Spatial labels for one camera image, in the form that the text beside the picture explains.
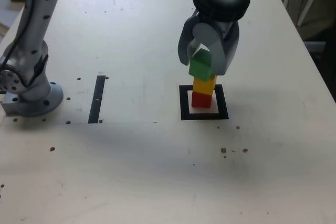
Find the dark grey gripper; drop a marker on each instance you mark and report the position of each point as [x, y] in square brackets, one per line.
[225, 27]

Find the green cube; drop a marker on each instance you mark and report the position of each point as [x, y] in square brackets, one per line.
[199, 66]

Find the yellow cube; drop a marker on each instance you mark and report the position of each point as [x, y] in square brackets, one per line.
[203, 86]

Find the red cube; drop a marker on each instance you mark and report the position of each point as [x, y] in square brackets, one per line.
[200, 100]

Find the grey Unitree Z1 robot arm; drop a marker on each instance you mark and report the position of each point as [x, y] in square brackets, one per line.
[39, 24]

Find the black tape square outline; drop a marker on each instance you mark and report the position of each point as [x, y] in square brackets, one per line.
[183, 108]

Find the black tape strip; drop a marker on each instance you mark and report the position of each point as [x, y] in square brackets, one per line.
[95, 103]

